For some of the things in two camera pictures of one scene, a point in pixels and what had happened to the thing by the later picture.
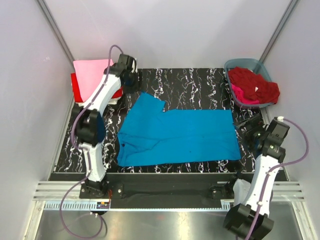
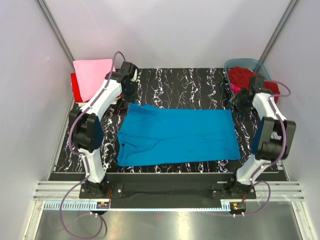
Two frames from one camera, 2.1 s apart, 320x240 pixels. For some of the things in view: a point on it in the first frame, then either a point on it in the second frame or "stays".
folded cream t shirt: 111,101 stays
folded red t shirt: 78,97 stays
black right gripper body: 258,131 to 240,102
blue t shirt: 148,135 stays
